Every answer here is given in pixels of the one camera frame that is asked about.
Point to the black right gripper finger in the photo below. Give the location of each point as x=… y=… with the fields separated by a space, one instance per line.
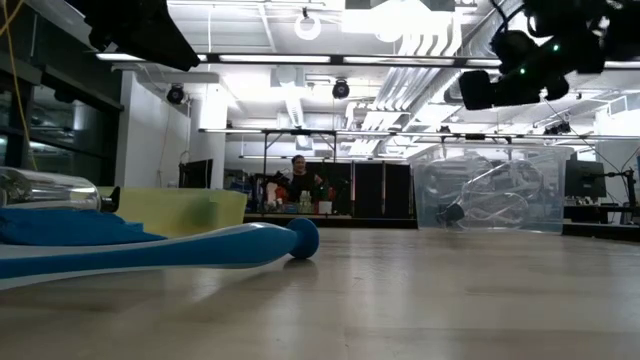
x=477 y=90
x=556 y=87

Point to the blue dish brush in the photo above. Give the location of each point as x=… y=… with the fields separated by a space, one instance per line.
x=200 y=250

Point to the blue cloth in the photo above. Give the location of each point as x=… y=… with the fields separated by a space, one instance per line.
x=60 y=227

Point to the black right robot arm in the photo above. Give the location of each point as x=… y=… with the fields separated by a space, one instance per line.
x=590 y=30

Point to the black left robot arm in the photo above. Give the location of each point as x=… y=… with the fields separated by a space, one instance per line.
x=140 y=30

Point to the black monitor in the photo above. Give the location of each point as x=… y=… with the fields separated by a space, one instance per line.
x=196 y=174
x=586 y=179

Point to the clear plastic storage bin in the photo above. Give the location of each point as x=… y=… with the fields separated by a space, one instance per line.
x=560 y=200

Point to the person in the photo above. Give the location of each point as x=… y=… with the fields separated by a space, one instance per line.
x=302 y=180

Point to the yellow plastic tray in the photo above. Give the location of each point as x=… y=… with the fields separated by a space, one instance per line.
x=150 y=210

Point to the dark glass partition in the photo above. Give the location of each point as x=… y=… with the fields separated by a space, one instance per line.
x=75 y=150

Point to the black ceiling-mounted camera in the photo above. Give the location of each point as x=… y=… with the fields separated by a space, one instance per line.
x=176 y=94
x=341 y=89

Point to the black background table frame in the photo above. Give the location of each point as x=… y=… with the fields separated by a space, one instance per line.
x=300 y=132

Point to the black aluminium table frame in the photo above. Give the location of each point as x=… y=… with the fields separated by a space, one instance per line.
x=350 y=221

